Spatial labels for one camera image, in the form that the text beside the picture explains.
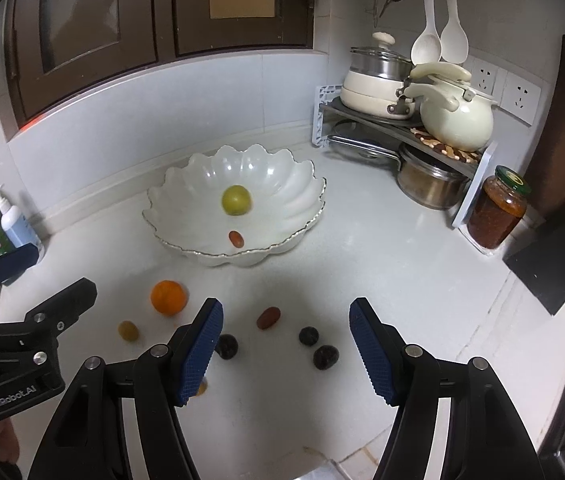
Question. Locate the glass jar of red sauce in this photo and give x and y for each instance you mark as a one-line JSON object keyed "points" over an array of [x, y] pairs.
{"points": [[495, 215]]}

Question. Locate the orange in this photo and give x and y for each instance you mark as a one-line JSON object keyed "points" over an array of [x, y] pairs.
{"points": [[168, 298]]}

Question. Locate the green apple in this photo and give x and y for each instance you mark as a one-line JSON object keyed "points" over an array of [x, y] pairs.
{"points": [[236, 200]]}

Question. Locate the white ladle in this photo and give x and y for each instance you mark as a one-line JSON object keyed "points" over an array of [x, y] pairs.
{"points": [[425, 46]]}

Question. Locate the steel steamer pot with lid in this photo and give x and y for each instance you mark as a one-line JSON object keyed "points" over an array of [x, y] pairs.
{"points": [[380, 62]]}

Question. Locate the white rice paddle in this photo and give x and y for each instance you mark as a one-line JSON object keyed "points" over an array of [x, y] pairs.
{"points": [[455, 40]]}

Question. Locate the person's left hand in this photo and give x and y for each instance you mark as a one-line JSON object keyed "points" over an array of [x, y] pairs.
{"points": [[3, 440]]}

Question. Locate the white wall socket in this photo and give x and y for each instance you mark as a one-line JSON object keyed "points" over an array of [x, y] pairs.
{"points": [[487, 80], [521, 97]]}

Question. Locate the black flat slab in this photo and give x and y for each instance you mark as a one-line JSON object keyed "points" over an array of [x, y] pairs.
{"points": [[557, 255]]}

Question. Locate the cream ceramic pot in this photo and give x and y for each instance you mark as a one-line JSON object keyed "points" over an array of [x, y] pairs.
{"points": [[457, 120]]}

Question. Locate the white pump bottle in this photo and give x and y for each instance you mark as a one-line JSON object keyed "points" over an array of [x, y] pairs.
{"points": [[18, 230]]}

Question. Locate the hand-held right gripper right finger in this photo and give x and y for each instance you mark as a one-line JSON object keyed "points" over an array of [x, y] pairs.
{"points": [[370, 350]]}

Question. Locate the white scalloped bowl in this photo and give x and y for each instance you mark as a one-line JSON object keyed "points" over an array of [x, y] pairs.
{"points": [[272, 195]]}

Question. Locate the brown patterned trivet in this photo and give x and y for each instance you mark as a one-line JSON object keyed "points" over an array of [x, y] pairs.
{"points": [[445, 149]]}

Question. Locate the white grey shelf rack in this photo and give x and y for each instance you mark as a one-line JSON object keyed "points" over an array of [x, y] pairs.
{"points": [[362, 121]]}

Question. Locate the dark wooden cabinet door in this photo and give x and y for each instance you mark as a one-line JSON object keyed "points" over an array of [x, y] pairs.
{"points": [[242, 10], [82, 35]]}

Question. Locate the small dark red grape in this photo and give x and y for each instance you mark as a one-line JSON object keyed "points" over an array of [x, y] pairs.
{"points": [[235, 238]]}

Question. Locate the cream steamer pot with lid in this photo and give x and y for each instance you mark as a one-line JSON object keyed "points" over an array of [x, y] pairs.
{"points": [[367, 96]]}

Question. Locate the small yellow fruit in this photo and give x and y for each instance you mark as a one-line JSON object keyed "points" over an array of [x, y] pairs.
{"points": [[128, 330], [203, 388]]}

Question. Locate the dark purple plum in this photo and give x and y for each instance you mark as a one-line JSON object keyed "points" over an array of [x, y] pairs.
{"points": [[326, 357], [229, 348]]}

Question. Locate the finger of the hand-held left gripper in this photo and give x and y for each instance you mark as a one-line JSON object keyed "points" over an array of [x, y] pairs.
{"points": [[65, 305], [12, 264]]}

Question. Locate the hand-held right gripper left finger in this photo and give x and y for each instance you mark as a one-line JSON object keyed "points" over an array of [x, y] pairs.
{"points": [[202, 355]]}

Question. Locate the large red grape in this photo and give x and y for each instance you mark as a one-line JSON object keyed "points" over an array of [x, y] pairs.
{"points": [[268, 318]]}

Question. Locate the glass pot lid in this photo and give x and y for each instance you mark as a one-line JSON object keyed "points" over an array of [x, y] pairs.
{"points": [[362, 147]]}

